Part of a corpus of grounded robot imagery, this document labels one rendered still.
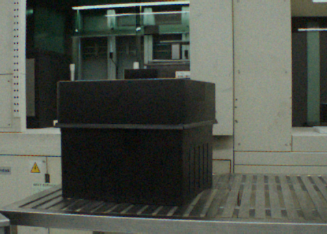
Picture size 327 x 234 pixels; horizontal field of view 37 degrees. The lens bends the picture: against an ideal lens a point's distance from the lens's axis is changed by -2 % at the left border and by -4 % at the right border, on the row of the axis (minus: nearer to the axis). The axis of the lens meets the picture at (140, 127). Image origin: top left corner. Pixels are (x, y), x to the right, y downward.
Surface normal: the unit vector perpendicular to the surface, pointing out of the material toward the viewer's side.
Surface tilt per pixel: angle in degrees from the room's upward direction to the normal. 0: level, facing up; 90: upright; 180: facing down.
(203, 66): 90
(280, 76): 90
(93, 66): 90
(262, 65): 90
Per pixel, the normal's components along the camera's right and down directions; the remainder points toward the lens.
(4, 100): -0.23, 0.05
